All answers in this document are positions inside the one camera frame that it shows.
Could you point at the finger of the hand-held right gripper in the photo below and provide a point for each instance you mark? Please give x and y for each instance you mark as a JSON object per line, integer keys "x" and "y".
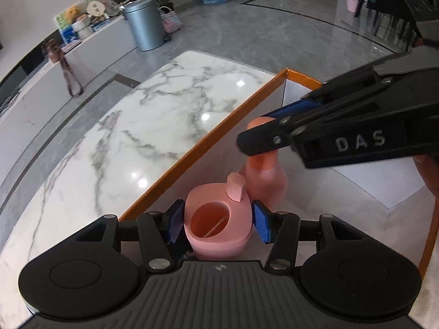
{"x": 274, "y": 133}
{"x": 291, "y": 108}

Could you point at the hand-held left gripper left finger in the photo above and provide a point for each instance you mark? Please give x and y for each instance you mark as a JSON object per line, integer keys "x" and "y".
{"x": 175, "y": 222}

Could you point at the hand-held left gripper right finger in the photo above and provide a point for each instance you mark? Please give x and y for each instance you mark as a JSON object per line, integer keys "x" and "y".
{"x": 262, "y": 224}

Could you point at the pink bottle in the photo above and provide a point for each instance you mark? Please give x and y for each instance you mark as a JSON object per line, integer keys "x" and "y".
{"x": 267, "y": 181}

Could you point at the orange cardboard box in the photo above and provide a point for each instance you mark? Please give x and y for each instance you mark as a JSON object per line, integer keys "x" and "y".
{"x": 343, "y": 195}

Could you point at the person's right hand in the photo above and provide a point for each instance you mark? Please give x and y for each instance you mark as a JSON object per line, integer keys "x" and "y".
{"x": 432, "y": 174}

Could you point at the pink waste bin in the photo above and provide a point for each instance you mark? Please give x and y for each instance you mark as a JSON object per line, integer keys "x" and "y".
{"x": 352, "y": 3}

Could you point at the pink woven bag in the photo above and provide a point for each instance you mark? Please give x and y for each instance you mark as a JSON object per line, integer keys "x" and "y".
{"x": 169, "y": 22}

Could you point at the grey metal trash can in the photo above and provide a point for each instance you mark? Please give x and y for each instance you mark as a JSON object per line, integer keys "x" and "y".
{"x": 144, "y": 24}

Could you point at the white marble TV cabinet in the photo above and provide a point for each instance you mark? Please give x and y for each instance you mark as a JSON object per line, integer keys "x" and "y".
{"x": 85, "y": 61}

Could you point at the pink flat book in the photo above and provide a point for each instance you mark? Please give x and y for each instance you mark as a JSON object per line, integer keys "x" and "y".
{"x": 70, "y": 46}

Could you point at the patterned round fan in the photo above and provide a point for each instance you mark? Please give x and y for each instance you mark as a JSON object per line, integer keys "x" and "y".
{"x": 111, "y": 7}

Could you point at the white ceramic pot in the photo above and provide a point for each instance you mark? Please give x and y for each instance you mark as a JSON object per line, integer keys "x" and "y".
{"x": 84, "y": 29}

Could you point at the round paper fan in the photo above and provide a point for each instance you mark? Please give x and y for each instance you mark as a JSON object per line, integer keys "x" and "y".
{"x": 95, "y": 8}

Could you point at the green picture card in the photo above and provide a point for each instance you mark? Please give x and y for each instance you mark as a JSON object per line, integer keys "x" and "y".
{"x": 61, "y": 15}

